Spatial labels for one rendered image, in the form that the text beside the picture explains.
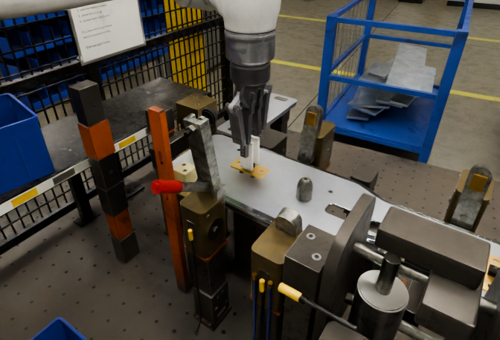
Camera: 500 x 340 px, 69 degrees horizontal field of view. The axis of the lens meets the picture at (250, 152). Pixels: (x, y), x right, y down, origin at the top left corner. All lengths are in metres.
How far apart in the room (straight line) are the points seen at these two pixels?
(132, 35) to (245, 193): 0.63
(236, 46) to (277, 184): 0.31
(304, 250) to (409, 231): 0.13
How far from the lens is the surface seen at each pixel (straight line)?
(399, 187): 1.36
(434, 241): 0.46
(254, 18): 0.62
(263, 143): 0.96
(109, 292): 1.03
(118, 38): 1.16
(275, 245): 0.57
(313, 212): 0.73
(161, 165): 0.72
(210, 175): 0.64
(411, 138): 2.79
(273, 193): 0.77
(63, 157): 0.92
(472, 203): 0.80
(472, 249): 0.47
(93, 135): 0.84
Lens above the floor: 1.49
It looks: 33 degrees down
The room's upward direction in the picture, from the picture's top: straight up
